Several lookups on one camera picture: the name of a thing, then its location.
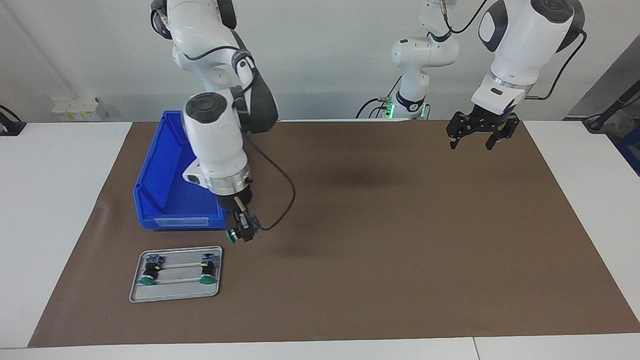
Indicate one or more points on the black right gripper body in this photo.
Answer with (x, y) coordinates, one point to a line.
(226, 200)

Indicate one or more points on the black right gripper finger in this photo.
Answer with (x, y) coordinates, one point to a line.
(242, 217)
(246, 232)

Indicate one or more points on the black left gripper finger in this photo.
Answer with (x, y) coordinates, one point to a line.
(452, 131)
(509, 129)

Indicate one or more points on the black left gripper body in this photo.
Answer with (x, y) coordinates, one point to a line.
(486, 120)

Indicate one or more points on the green push button switch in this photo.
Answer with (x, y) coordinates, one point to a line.
(231, 236)
(206, 277)
(147, 279)

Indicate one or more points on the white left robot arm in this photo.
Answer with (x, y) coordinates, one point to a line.
(520, 40)

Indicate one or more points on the blue plastic storage bin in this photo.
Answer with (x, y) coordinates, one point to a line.
(160, 175)

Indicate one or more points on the silver metal tray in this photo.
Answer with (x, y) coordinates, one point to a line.
(175, 292)

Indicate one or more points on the black stand pole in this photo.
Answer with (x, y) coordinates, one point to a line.
(610, 107)

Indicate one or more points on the blue crate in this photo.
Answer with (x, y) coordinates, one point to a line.
(631, 150)

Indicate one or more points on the brown table mat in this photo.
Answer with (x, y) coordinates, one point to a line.
(400, 250)

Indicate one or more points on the white box yellow labels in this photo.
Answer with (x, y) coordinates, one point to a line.
(75, 109)

